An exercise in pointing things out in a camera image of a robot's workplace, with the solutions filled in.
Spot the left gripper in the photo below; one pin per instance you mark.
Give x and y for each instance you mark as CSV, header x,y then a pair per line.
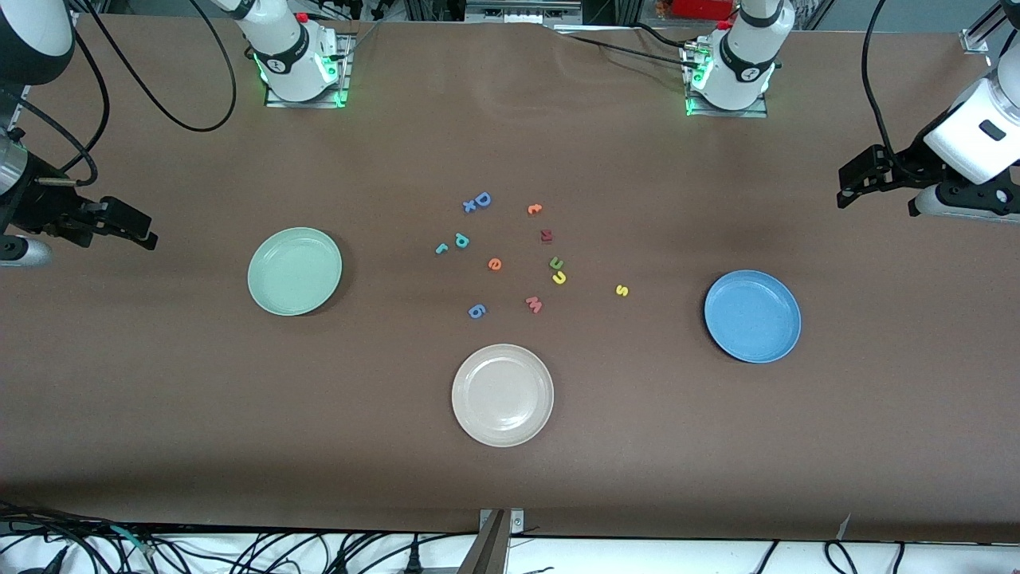
x,y
906,166

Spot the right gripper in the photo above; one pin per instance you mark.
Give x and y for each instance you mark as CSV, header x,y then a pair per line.
x,y
33,206

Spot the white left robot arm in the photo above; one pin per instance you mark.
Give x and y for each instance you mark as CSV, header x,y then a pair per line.
x,y
741,64

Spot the blue plate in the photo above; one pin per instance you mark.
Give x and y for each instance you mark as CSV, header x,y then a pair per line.
x,y
752,316

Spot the light green plate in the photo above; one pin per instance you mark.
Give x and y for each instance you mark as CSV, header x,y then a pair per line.
x,y
295,271

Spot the red box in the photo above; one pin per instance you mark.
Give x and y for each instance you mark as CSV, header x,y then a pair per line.
x,y
701,8

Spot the brown table cover mat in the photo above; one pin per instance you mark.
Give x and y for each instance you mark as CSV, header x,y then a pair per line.
x,y
717,446

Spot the pink letter w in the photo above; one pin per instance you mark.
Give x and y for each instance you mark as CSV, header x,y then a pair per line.
x,y
534,304

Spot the blue capital letter D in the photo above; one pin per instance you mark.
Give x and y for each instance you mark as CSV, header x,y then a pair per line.
x,y
482,199

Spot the blue letter g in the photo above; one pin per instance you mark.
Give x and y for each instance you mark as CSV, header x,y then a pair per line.
x,y
476,311

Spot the beige plate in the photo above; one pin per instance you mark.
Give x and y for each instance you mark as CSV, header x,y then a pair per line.
x,y
503,395

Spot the black power plug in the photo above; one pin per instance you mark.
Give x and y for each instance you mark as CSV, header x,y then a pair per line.
x,y
413,563

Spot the aluminium profile beam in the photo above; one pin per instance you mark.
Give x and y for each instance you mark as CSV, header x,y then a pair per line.
x,y
486,550

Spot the metal corner bracket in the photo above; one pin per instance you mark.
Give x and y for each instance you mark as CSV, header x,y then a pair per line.
x,y
976,41

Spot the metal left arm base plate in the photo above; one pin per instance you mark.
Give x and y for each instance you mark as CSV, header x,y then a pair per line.
x,y
725,113

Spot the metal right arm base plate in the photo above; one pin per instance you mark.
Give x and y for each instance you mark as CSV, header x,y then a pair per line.
x,y
344,72

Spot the silver frame piece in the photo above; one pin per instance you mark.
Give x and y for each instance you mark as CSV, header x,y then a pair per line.
x,y
522,9

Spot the small metal bracket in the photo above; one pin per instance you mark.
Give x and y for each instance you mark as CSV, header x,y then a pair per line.
x,y
516,522

